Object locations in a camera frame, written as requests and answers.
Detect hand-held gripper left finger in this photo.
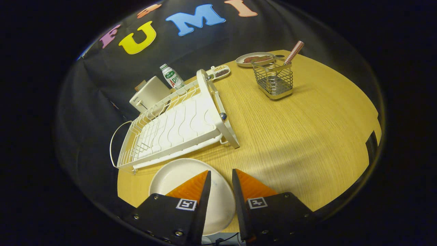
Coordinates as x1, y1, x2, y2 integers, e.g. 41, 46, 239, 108
123, 170, 212, 246

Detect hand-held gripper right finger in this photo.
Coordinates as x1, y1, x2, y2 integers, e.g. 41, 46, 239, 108
232, 168, 318, 243

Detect white round plate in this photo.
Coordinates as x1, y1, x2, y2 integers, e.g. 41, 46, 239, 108
149, 158, 236, 236

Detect white wire dish rack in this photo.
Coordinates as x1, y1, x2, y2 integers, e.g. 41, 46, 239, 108
110, 69, 240, 175

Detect metal wire basket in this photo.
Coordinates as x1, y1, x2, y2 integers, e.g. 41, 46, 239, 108
252, 56, 294, 100

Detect pink checked handle spoon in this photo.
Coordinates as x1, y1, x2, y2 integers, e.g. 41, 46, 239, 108
270, 41, 305, 86

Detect white divided condiment dish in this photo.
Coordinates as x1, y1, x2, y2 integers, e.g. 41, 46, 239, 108
207, 65, 231, 81

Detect small beige plate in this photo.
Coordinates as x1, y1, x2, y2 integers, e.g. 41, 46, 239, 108
235, 52, 275, 68

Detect white toaster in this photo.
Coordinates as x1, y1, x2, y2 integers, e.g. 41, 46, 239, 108
129, 76, 171, 113

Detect white green label bottle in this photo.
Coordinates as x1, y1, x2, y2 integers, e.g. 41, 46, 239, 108
159, 64, 185, 90

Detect black backdrop cloth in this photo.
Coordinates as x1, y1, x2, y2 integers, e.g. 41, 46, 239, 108
55, 0, 386, 219

